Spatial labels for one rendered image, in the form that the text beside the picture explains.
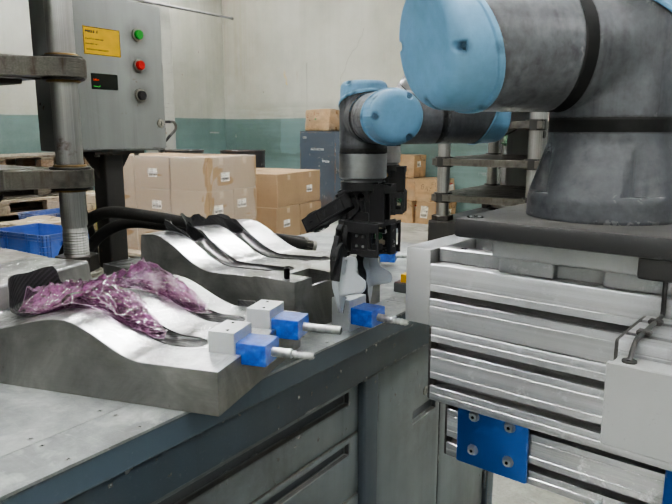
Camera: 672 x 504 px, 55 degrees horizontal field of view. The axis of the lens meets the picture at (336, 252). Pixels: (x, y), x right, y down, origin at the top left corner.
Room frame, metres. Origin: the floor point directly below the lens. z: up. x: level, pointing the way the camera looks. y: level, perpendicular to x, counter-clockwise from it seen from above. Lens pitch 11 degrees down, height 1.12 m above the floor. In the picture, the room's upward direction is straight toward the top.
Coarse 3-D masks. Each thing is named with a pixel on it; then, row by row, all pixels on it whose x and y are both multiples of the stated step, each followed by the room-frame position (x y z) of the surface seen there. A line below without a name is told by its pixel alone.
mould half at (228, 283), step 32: (256, 224) 1.35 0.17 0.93; (160, 256) 1.17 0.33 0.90; (192, 256) 1.14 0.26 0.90; (256, 256) 1.22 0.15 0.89; (320, 256) 1.21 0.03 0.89; (224, 288) 1.07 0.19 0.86; (256, 288) 1.03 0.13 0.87; (288, 288) 0.99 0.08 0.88; (320, 288) 1.04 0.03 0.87; (320, 320) 1.04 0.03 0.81
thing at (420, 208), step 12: (408, 156) 7.85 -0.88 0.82; (420, 156) 7.92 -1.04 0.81; (408, 168) 7.86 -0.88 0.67; (420, 168) 7.94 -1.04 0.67; (408, 180) 7.88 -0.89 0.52; (420, 180) 7.78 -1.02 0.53; (432, 180) 7.69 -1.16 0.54; (408, 192) 7.88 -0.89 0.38; (420, 192) 7.78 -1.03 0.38; (432, 192) 7.69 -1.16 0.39; (408, 204) 7.85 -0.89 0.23; (420, 204) 7.77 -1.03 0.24; (432, 204) 7.67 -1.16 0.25; (456, 204) 7.81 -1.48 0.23; (396, 216) 7.95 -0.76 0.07; (408, 216) 7.84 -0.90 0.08; (420, 216) 7.77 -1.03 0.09
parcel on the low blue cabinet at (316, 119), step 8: (312, 112) 8.59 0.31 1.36; (320, 112) 8.52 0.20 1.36; (328, 112) 8.45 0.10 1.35; (336, 112) 8.56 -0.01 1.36; (312, 120) 8.58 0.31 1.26; (320, 120) 8.50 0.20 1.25; (328, 120) 8.45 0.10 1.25; (336, 120) 8.55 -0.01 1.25; (312, 128) 8.60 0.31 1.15; (320, 128) 8.51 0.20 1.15; (328, 128) 8.45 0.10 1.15; (336, 128) 8.57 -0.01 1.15
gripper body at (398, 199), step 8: (392, 168) 1.50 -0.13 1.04; (400, 168) 1.50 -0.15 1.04; (392, 176) 1.51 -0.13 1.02; (400, 176) 1.50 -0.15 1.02; (400, 184) 1.50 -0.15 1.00; (400, 192) 1.49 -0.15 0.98; (392, 200) 1.50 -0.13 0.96; (400, 200) 1.50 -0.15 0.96; (392, 208) 1.50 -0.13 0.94; (400, 208) 1.49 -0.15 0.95
